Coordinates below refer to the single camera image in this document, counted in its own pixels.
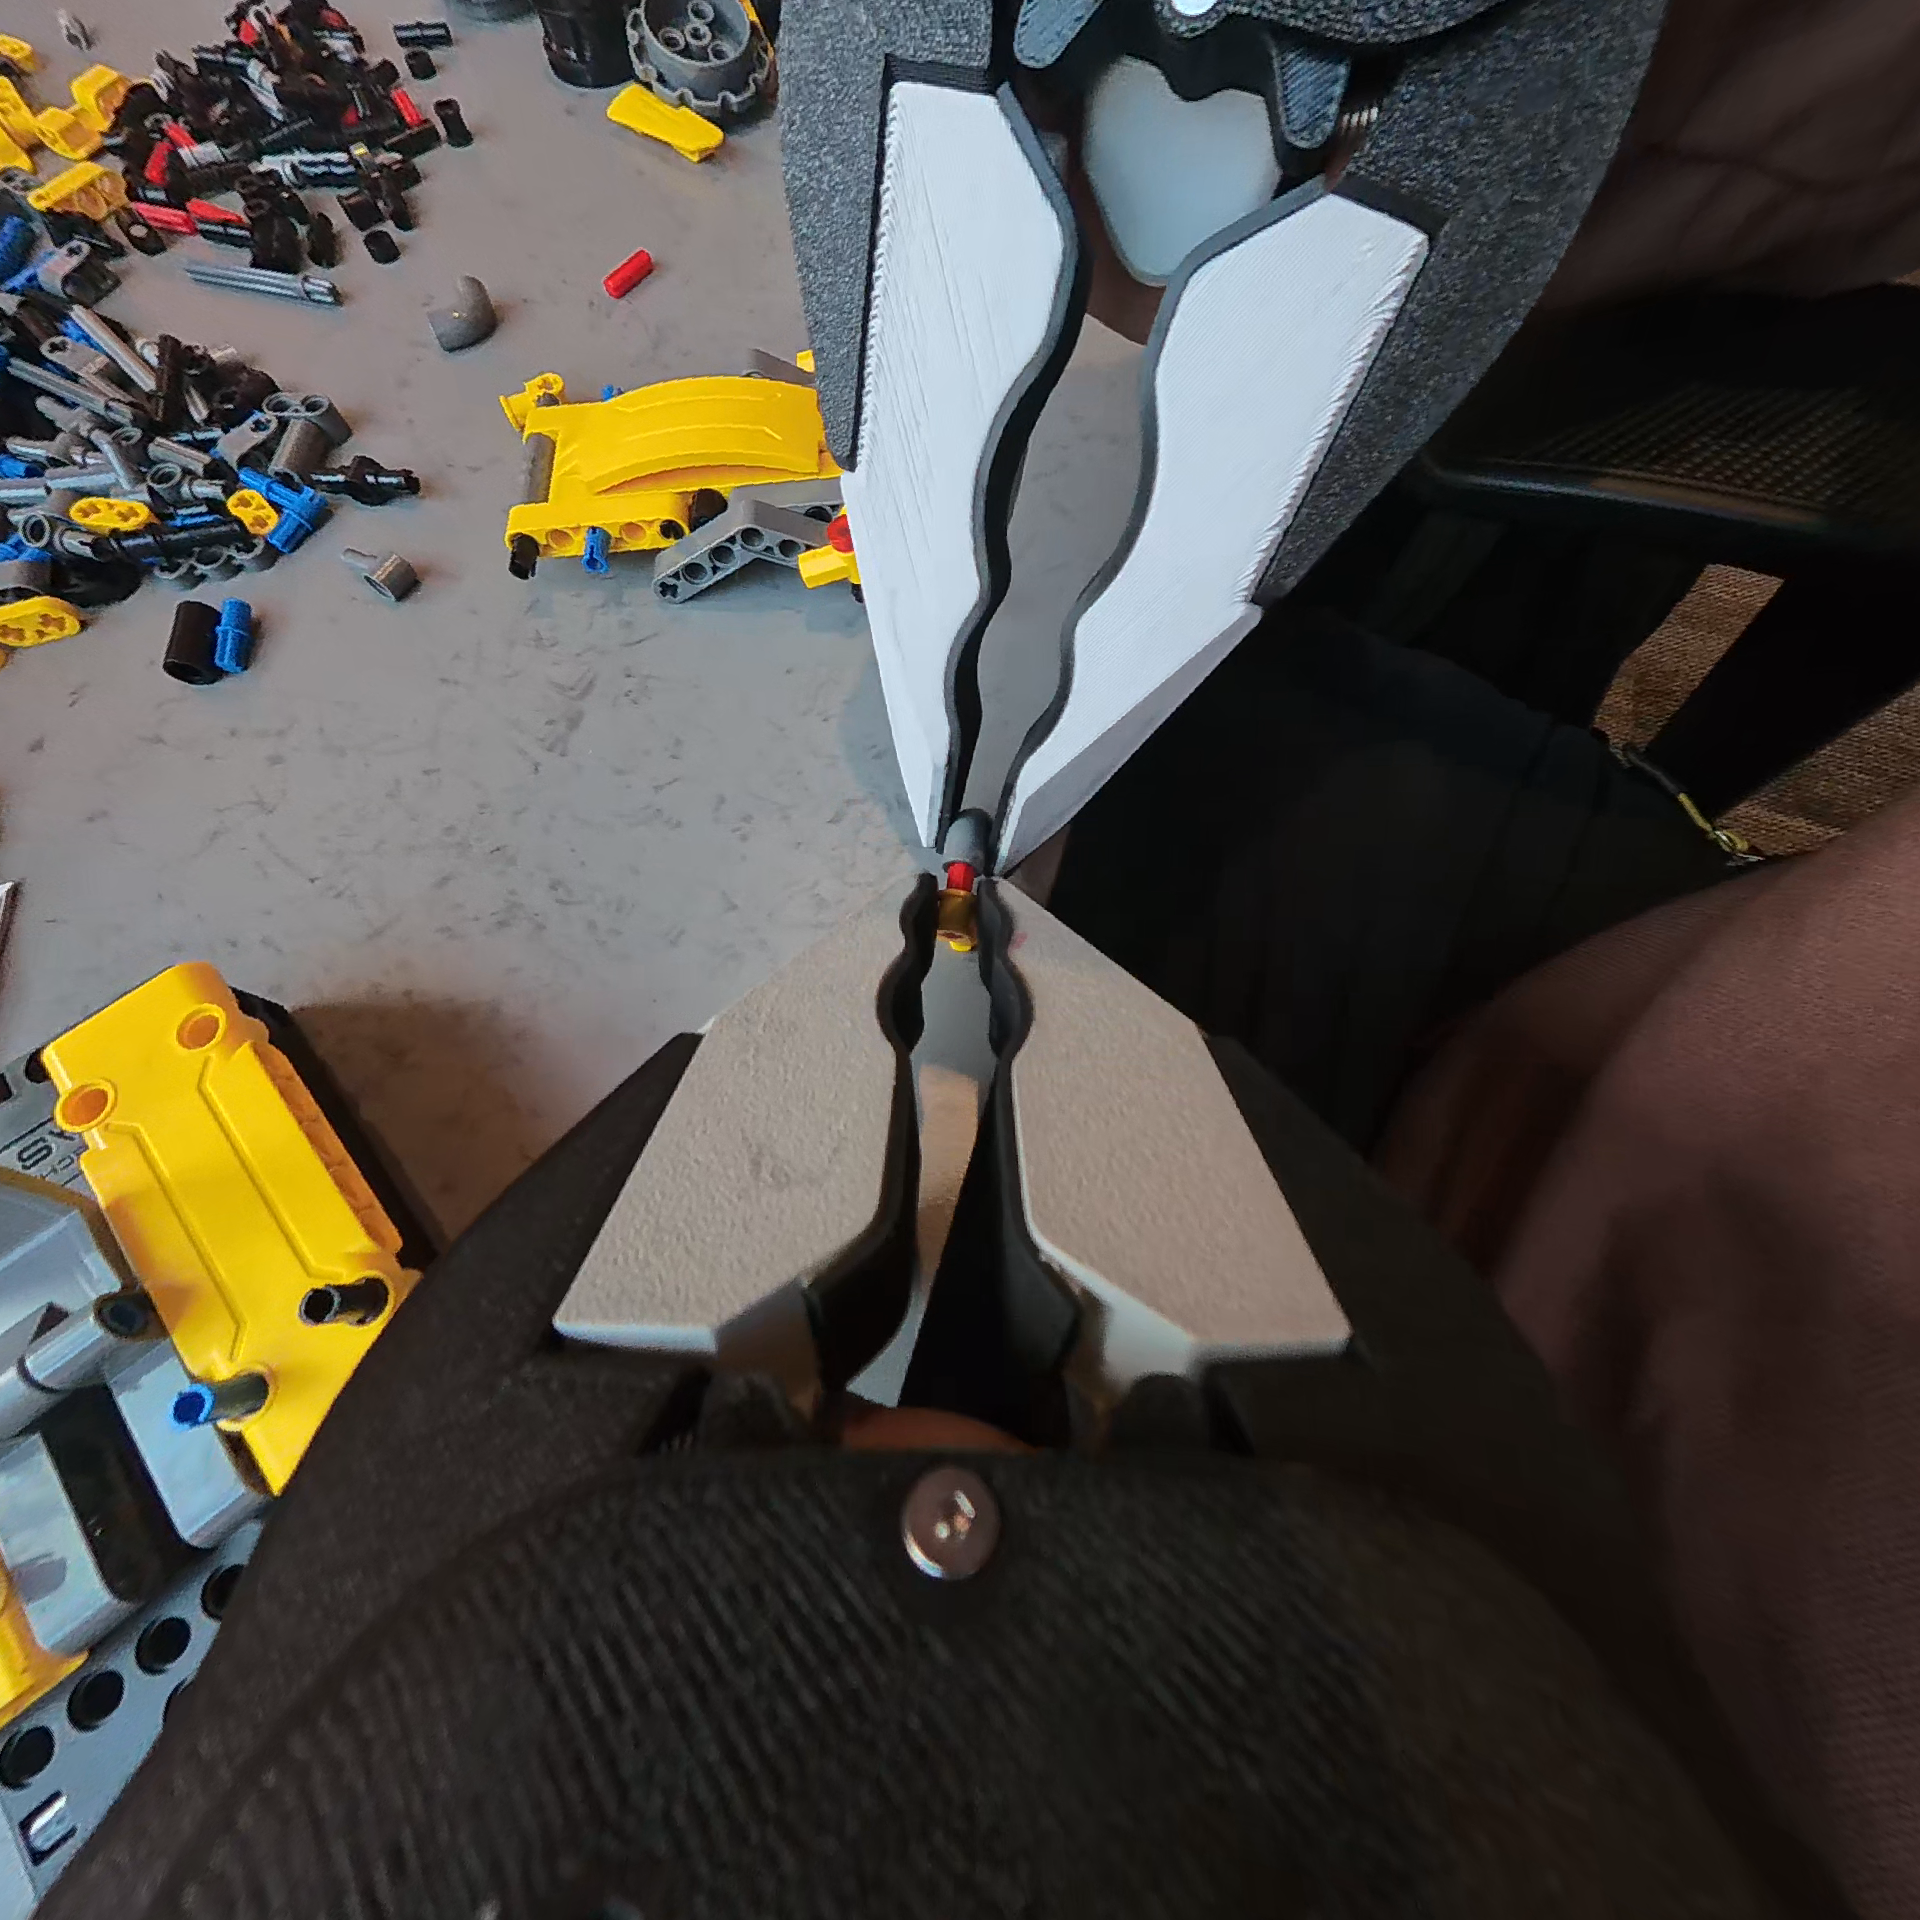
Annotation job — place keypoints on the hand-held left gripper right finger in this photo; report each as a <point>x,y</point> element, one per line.
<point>1171,1199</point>

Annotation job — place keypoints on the yellow and black brick assembly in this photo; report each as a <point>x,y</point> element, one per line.
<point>211,1199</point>

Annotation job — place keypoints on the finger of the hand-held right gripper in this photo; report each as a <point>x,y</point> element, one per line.
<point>1244,421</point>
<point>944,362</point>

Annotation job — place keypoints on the person's right forearm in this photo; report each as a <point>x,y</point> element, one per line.
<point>1770,152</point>

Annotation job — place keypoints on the small grey pin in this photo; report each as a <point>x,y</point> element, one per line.
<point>382,574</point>

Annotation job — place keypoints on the pile of wheels and tires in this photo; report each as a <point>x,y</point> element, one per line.
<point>678,48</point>

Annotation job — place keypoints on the black and blue pin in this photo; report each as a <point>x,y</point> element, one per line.
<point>211,639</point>

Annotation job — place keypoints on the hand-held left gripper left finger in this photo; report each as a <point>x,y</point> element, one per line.
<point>737,1199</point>

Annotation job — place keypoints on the pile of small brick parts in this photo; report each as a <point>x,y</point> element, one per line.
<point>180,362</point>

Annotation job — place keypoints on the black office chair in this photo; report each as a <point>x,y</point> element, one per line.
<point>1679,421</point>

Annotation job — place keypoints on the person in brown shirt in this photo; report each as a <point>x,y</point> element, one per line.
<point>1740,1351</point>

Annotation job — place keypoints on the yellow curved brick assembly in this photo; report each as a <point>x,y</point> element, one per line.
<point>678,437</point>

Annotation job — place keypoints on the small grey curved piece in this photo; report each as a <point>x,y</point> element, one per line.
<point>965,833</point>
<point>462,312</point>

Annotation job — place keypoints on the yellow curved panel piece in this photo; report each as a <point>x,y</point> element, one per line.
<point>666,122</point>

